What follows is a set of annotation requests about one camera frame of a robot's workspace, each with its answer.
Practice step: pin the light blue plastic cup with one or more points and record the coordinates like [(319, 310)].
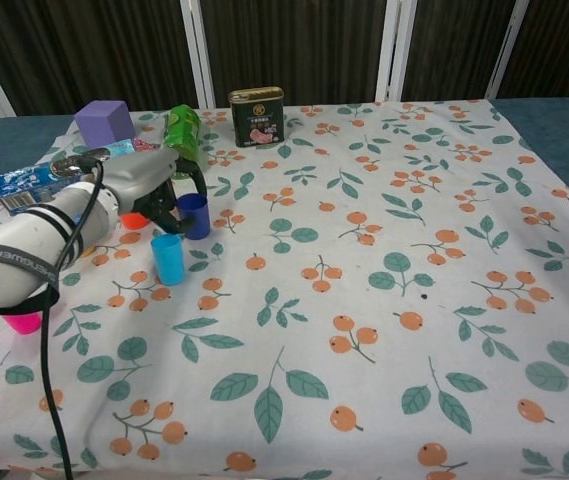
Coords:
[(169, 262)]

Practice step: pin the dark blue plastic cup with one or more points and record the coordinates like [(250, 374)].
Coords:
[(198, 217)]

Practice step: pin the floral fruit print tablecloth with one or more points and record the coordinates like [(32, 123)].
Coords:
[(364, 325)]

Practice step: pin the green plastic bottle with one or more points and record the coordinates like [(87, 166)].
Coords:
[(181, 130)]

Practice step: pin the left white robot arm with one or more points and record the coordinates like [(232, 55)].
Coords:
[(14, 260)]

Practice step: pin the dark luncheon meat tin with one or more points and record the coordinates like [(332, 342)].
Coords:
[(256, 117)]

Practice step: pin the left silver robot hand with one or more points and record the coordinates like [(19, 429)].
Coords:
[(139, 172)]

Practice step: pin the pink plastic cup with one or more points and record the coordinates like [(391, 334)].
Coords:
[(24, 324)]

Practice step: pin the dark folding screen panel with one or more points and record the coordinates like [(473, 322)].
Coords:
[(449, 45), (564, 45), (289, 45), (89, 50)]

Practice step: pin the blue cookie package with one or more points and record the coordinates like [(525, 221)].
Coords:
[(19, 185)]

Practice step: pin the purple foam cube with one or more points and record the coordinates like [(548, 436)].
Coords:
[(104, 122)]

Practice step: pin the orange plastic cup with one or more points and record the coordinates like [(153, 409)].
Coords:
[(131, 221)]

